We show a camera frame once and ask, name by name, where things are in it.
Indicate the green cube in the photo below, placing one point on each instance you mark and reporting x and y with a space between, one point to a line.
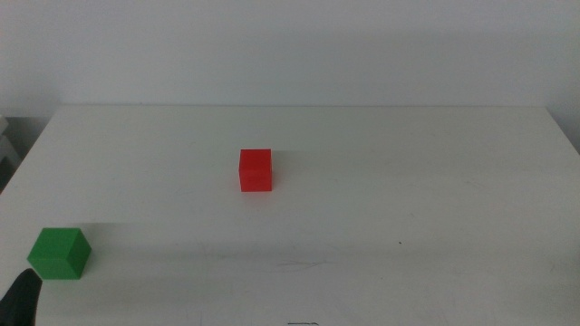
56 256

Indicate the red cube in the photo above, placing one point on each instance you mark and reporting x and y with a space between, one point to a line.
255 171

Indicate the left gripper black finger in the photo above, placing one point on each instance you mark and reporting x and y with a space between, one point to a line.
20 301

